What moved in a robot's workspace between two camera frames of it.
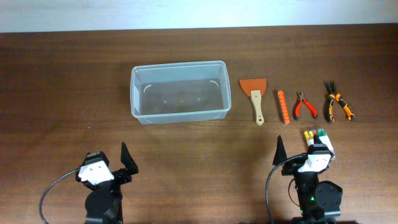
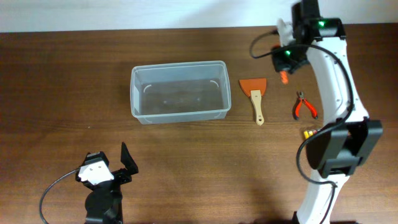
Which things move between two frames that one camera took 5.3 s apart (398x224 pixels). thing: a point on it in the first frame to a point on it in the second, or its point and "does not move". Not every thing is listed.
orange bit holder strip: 283,107 to 284,77
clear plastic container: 180,92 does not move
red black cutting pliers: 298,105 does not move
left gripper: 125,159 does not move
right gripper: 291,166 to 280,65
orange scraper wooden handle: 255,88 does not move
